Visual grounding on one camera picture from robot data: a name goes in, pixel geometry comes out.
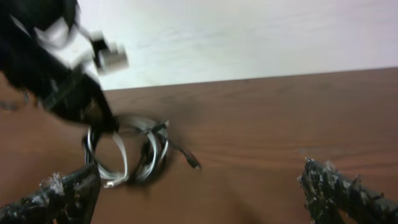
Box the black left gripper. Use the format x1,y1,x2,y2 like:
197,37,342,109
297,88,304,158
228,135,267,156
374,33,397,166
1,1,119,133

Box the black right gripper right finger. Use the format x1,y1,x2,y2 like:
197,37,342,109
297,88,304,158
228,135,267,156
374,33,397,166
297,157,397,224

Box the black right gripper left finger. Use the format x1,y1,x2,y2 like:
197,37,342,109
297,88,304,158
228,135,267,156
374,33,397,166
1,162,101,224

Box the black usb cable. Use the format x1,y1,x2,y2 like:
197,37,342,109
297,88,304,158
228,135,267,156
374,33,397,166
81,119,202,184

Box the white usb cable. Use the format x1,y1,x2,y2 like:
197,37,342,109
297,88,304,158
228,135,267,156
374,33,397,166
86,116,170,189

